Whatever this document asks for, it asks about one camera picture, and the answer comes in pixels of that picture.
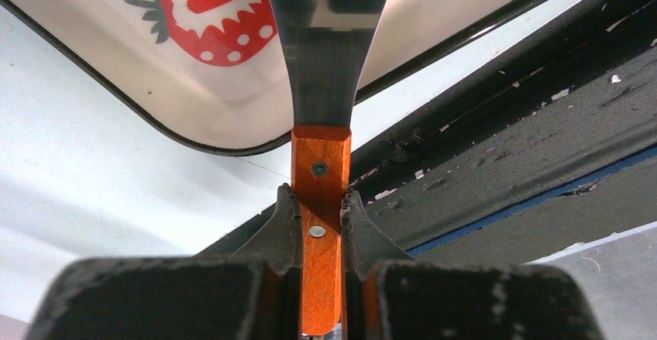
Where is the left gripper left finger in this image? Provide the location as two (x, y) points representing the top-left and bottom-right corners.
(26, 184), (302, 339)

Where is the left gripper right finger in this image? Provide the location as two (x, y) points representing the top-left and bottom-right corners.
(341, 191), (604, 339)

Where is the white strawberry print tray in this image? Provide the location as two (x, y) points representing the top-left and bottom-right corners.
(1, 0), (546, 156)

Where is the orange handled metal scraper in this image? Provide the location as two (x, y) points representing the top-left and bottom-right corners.
(270, 0), (387, 336)

